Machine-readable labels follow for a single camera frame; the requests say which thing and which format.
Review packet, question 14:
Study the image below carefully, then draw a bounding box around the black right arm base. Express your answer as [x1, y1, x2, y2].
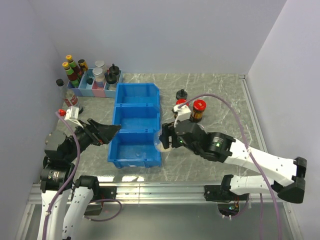
[204, 183, 251, 221]

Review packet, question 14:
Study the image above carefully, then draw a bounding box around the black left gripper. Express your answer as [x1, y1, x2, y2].
[64, 117, 121, 162]

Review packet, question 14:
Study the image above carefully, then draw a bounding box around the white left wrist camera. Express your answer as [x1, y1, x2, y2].
[56, 106, 83, 127]

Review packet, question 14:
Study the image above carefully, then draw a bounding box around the black knob jar front tray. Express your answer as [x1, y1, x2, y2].
[105, 72, 118, 91]

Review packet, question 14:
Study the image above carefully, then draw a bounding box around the red-lid sauce jar left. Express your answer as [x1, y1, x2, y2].
[176, 99, 187, 105]

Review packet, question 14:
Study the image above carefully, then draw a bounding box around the red-lid sauce jar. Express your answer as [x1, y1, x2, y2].
[176, 99, 187, 105]
[191, 99, 207, 123]

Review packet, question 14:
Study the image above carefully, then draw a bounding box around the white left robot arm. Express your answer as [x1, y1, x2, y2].
[37, 118, 121, 240]

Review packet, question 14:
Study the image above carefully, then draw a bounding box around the green-neck sauce bottle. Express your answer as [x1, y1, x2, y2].
[62, 61, 80, 88]
[65, 54, 83, 79]

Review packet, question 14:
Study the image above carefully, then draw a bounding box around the small black item in tray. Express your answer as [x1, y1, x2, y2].
[86, 77, 93, 85]

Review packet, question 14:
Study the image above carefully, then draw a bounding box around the green-neck sauce bottle back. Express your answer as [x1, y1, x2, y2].
[65, 54, 83, 79]

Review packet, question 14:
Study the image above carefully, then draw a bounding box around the silver-lid jar tray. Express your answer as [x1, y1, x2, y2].
[94, 60, 108, 74]
[92, 67, 106, 89]

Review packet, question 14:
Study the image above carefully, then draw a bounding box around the black knob jar back tray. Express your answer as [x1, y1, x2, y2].
[108, 63, 120, 76]

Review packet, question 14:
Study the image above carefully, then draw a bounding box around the silver-lid jar front tray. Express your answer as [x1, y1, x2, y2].
[92, 67, 106, 89]

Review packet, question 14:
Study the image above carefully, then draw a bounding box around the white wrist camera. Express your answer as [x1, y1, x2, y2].
[172, 103, 191, 122]
[56, 106, 83, 127]

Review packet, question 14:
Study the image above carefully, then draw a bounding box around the green-neck sauce bottle front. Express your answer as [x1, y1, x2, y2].
[62, 61, 80, 88]

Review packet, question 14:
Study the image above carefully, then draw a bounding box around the silver-lid jar back tray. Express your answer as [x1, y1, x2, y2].
[94, 60, 108, 74]

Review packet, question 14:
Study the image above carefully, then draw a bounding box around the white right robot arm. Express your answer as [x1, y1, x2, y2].
[154, 120, 307, 204]

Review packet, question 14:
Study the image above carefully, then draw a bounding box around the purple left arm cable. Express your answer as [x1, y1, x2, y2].
[55, 111, 123, 240]

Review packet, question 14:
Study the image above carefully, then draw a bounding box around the pastel compartment organizer tray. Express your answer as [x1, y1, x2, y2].
[67, 68, 117, 98]

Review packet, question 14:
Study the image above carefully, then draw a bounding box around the small silver-lid glass jar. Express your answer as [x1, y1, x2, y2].
[153, 130, 173, 153]

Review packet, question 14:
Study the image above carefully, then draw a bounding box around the clear bottle red label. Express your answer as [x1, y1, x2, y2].
[56, 78, 84, 114]

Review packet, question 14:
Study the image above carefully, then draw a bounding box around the red-lid sauce jar right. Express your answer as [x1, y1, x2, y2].
[191, 99, 207, 123]

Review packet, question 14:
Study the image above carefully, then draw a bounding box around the blue three-compartment plastic bin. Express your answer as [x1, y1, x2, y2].
[107, 83, 162, 169]

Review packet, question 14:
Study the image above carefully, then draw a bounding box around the black knob jar tray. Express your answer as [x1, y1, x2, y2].
[105, 72, 118, 91]
[108, 63, 120, 76]

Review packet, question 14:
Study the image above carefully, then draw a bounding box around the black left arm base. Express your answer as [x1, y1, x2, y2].
[84, 185, 117, 217]

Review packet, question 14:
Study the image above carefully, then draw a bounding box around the black knob-lid jar far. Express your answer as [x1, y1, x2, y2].
[175, 89, 188, 100]

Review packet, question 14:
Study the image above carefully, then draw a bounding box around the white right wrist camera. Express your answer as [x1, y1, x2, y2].
[172, 103, 191, 122]

